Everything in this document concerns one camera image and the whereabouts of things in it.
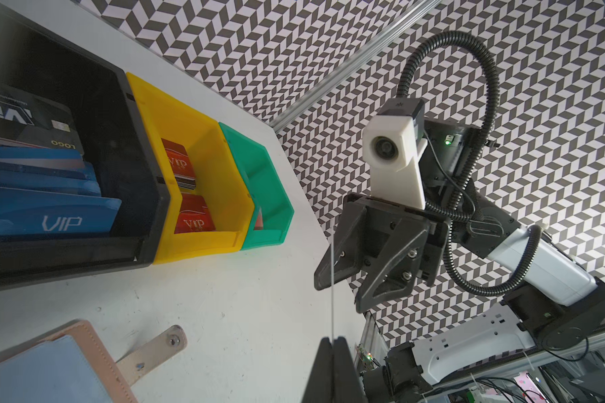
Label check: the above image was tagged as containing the red white card green bin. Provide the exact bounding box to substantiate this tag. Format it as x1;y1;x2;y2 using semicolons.
254;208;264;231

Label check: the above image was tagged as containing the blue card in black bin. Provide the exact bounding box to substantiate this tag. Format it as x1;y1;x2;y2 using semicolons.
0;187;122;236

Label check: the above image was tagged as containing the black plastic bin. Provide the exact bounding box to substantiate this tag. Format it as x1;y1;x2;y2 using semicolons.
0;4;171;290

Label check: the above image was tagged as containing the green plastic bin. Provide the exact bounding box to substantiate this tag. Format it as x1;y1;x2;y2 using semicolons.
220;123;294;250

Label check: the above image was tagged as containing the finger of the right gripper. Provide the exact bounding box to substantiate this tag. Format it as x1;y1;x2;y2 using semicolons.
314;198;367;290
355;218;431;313

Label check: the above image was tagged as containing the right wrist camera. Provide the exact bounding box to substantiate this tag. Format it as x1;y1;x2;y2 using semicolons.
362;97;427;210

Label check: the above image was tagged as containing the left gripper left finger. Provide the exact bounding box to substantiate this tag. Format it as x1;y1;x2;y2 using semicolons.
302;338;334;403

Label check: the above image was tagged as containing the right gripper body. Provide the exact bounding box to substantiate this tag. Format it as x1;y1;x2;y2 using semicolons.
342;118;485;283

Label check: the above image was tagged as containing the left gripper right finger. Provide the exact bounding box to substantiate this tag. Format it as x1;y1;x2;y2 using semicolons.
334;337;366;403

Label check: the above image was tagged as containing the dark card in black bin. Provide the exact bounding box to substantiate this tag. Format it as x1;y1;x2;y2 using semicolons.
0;85;84;154

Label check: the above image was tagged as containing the yellow plastic bin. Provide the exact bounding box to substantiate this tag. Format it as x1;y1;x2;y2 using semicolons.
126;72;255;265

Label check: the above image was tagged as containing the red card in yellow bin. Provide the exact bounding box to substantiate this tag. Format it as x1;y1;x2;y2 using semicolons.
161;139;197;190

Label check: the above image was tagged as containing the blue credit card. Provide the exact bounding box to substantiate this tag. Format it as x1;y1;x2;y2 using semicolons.
0;146;102;196

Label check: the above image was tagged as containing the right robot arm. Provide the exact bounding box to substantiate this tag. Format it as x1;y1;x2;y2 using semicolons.
311;115;605;402

